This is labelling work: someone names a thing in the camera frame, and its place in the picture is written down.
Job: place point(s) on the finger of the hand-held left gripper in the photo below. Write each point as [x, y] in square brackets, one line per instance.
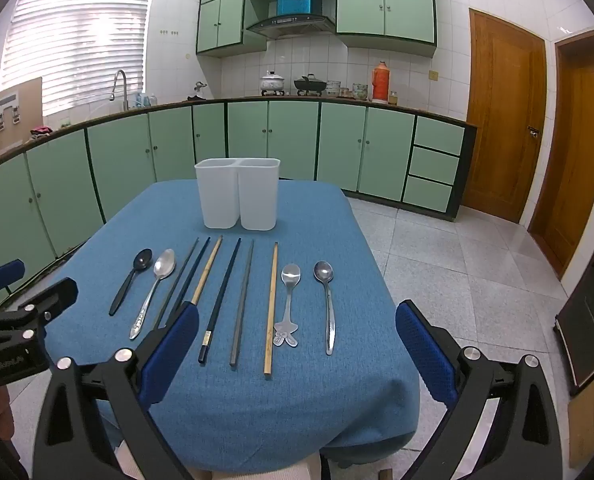
[4, 272]
[57, 295]

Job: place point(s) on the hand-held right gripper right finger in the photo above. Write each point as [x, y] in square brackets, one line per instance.
[427, 355]

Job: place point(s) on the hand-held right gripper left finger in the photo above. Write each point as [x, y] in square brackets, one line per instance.
[172, 350]

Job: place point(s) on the dark blue chopstick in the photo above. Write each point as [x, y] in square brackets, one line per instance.
[222, 300]

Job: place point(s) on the thin black chopstick silver cap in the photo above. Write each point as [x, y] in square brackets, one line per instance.
[182, 272]
[197, 265]

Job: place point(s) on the grey chopstick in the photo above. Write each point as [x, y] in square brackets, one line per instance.
[242, 305]

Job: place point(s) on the bamboo chopstick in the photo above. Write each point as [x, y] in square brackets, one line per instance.
[209, 267]
[272, 310]

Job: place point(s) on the black spoon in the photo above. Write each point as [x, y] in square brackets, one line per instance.
[142, 261]

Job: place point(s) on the plain silver spoon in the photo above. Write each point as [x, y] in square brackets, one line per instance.
[323, 271]

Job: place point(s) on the white double utensil container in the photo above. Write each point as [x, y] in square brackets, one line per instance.
[237, 195]

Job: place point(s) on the blue tablecloth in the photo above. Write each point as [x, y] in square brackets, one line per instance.
[287, 410]

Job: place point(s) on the red cloth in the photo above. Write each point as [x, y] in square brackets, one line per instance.
[41, 131]

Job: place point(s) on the cardboard box white labels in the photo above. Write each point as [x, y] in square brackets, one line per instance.
[27, 110]

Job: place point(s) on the black glass cabinet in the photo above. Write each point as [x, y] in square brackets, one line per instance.
[592, 320]

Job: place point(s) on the plain cardboard box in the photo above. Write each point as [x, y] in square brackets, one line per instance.
[592, 420]

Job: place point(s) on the plastic soap bottle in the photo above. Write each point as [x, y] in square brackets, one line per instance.
[139, 99]

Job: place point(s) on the metal kitchen faucet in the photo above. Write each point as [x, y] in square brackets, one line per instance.
[122, 85]

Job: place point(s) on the brown wooden door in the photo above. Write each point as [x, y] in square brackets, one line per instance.
[502, 110]
[572, 160]

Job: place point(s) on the green base cabinets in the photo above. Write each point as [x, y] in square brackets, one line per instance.
[297, 140]

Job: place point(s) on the white window blind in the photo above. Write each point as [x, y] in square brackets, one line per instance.
[77, 35]

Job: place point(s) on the small metal kettle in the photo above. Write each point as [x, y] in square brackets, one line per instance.
[200, 87]

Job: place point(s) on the patterned ceramic bowl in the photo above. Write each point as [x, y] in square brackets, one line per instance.
[360, 91]

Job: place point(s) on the orange thermos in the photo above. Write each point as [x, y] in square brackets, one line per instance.
[380, 85]

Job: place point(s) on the stack of bowls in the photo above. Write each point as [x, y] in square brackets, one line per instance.
[333, 89]

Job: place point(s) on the white lidded pot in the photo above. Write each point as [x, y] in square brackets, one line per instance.
[272, 84]

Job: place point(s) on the black wok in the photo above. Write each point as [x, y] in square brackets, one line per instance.
[309, 84]

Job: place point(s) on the black range hood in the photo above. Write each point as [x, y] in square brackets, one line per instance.
[287, 26]

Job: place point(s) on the blue hood chimney cover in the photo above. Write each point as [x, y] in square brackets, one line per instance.
[297, 2]

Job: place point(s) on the wall sockets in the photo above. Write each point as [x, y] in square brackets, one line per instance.
[169, 32]

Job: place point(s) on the green wall cabinets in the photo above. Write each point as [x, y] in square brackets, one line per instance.
[377, 5]

